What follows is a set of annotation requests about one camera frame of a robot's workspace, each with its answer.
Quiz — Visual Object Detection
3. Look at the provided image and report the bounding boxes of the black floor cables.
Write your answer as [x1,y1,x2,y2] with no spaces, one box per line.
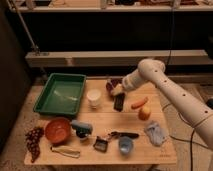
[161,96,213,171]

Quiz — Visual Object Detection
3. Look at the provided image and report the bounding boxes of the green plastic tray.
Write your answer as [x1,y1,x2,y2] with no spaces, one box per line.
[33,73,86,118]

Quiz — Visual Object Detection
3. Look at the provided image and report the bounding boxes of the yellow apple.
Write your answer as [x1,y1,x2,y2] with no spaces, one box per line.
[138,106,151,120]

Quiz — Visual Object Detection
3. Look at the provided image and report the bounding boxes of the purple bowl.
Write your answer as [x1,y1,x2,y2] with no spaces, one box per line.
[106,79,121,96]

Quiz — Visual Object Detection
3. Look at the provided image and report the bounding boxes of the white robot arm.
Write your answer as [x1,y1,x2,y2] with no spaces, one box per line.
[112,59,213,151]

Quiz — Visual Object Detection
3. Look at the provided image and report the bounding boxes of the black eraser block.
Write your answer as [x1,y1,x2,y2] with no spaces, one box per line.
[114,93,125,112]

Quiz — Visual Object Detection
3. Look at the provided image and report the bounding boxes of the dark grape bunch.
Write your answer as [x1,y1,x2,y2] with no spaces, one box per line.
[25,127,44,163]

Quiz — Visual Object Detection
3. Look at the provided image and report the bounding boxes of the white cup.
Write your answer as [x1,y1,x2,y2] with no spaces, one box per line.
[86,89,101,108]

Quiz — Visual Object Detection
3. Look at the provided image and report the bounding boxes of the blue cup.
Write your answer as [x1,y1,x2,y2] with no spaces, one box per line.
[118,136,133,155]

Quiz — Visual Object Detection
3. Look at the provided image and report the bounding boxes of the teal scrub brush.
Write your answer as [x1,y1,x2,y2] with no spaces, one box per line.
[71,120,93,139]

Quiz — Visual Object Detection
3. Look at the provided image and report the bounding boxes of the wooden table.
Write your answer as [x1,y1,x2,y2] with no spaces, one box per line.
[24,80,177,166]

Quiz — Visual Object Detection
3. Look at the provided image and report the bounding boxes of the black handled tool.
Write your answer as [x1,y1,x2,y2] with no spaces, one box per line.
[107,131,139,140]

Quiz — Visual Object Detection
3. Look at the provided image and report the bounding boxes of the white shelf rail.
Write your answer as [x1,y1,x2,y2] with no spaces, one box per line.
[25,50,213,67]

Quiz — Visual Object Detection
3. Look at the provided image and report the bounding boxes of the red bowl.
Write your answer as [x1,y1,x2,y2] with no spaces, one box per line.
[44,117,71,144]

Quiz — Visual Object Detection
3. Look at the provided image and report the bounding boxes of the light blue cloth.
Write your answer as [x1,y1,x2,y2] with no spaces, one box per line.
[144,121,168,147]

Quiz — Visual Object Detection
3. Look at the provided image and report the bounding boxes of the metal diagonal pole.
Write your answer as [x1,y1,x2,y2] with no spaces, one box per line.
[9,0,48,81]

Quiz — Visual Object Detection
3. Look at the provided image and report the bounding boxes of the orange carrot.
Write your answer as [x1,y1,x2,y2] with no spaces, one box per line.
[131,97,148,109]

